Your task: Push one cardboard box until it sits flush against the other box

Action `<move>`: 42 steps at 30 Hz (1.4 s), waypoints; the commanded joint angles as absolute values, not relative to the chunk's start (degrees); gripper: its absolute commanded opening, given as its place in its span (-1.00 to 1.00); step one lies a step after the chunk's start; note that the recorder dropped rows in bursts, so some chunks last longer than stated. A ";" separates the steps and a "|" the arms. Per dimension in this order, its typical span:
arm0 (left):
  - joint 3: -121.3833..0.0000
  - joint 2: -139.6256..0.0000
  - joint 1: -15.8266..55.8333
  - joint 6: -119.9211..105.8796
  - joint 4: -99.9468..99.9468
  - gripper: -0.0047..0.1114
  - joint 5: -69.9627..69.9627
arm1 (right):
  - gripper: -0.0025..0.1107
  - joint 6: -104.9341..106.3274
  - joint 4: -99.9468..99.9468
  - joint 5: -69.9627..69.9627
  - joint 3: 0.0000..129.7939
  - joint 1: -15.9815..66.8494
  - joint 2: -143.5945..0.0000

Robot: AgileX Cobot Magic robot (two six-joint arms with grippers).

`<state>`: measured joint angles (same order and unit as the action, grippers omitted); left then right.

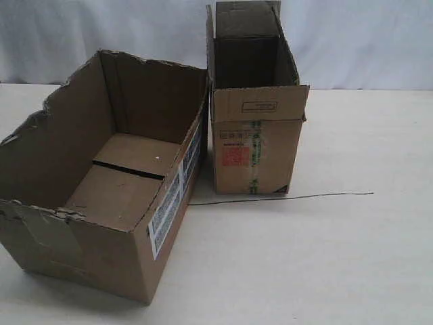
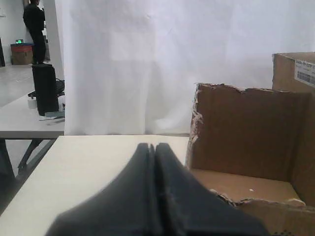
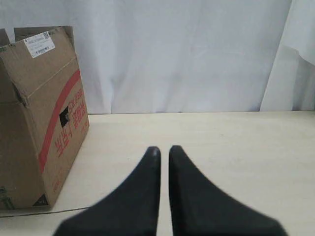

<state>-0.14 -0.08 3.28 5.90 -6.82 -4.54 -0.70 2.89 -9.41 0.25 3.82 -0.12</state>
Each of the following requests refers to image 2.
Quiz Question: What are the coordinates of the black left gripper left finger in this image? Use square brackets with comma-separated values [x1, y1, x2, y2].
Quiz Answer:
[46, 143, 158, 236]

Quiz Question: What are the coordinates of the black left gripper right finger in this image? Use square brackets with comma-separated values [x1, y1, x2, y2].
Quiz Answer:
[155, 143, 269, 236]

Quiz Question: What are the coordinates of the large torn cardboard box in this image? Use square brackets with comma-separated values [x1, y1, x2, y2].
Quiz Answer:
[186, 84, 315, 236]

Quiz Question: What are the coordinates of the taped cardboard box with flaps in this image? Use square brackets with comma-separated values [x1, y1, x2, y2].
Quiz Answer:
[272, 52, 315, 93]

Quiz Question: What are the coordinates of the grey side table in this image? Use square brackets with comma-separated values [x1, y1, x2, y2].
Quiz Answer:
[0, 95, 65, 181]

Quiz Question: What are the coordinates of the white backdrop curtain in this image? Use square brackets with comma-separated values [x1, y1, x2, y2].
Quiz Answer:
[56, 0, 315, 135]

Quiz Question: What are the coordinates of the black computer tower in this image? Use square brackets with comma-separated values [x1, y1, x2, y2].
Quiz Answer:
[32, 64, 59, 116]

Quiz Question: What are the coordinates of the distant brown cardboard bin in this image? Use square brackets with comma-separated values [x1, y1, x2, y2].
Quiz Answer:
[10, 43, 33, 65]

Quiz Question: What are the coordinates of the person in black clothes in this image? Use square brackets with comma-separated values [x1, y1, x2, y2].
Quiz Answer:
[23, 0, 46, 64]

